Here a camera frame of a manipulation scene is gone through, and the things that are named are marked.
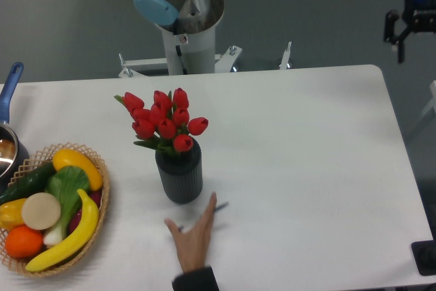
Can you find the white furniture leg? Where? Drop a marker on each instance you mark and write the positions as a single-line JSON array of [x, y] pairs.
[[427, 114]]

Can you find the dark sleeved forearm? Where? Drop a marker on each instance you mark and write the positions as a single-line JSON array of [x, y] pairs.
[[198, 280]]

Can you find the white metal base frame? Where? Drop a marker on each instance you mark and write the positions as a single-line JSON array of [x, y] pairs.
[[226, 62]]

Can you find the woven wicker basket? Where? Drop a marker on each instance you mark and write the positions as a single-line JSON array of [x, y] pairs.
[[40, 158]]

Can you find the blue handled saucepan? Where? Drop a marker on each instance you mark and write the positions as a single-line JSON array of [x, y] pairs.
[[13, 152]]

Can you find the orange fruit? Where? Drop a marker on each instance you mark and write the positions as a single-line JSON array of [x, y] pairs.
[[23, 242]]

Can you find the yellow squash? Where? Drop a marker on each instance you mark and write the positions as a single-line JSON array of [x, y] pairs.
[[70, 157]]

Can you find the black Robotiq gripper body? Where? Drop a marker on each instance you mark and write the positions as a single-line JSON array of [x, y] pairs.
[[419, 15]]

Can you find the green cucumber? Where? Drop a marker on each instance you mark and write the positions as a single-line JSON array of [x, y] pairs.
[[32, 183]]

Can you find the yellow banana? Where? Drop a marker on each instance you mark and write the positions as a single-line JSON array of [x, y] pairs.
[[71, 244]]

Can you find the dark thin pen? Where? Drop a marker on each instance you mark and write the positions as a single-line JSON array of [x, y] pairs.
[[216, 209]]

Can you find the beige round disc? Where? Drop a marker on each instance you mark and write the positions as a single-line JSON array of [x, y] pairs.
[[41, 211]]

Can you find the purple red vegetable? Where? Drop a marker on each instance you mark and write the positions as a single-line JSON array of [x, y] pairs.
[[97, 198]]

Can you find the yellow bell pepper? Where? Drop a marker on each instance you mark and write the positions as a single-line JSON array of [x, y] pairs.
[[11, 216]]

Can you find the person's bare hand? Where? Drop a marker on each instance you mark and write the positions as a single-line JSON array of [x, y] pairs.
[[192, 246]]

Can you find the dark grey ribbed vase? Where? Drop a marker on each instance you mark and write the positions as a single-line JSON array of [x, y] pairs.
[[181, 176]]

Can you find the red tulip bouquet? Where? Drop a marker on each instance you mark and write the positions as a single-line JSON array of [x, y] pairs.
[[167, 126]]

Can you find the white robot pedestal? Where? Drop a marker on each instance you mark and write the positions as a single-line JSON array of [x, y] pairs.
[[190, 42]]

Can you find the green bok choy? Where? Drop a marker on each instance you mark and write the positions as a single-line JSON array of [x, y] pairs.
[[63, 186]]

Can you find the black device at edge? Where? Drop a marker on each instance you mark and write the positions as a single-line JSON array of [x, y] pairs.
[[424, 256]]

